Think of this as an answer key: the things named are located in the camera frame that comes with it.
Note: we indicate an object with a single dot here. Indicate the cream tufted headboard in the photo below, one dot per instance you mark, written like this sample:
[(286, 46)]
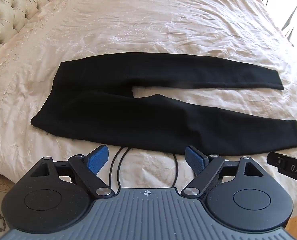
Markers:
[(11, 10)]

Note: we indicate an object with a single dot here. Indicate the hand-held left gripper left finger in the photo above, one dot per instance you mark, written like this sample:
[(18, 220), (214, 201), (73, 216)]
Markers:
[(98, 159)]

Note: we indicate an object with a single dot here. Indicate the cream patterned rug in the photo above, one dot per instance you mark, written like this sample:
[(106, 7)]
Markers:
[(2, 205)]

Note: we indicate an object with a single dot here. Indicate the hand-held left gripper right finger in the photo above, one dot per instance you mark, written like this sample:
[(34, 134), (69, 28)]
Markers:
[(194, 160)]

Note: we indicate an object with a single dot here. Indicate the sheer white curtain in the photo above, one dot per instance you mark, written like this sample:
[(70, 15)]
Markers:
[(292, 22)]

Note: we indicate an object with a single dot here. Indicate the cream embroidered bedspread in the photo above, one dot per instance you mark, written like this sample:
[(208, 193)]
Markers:
[(138, 25)]

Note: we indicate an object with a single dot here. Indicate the black pants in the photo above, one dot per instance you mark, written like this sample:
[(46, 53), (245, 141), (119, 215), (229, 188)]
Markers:
[(101, 110)]

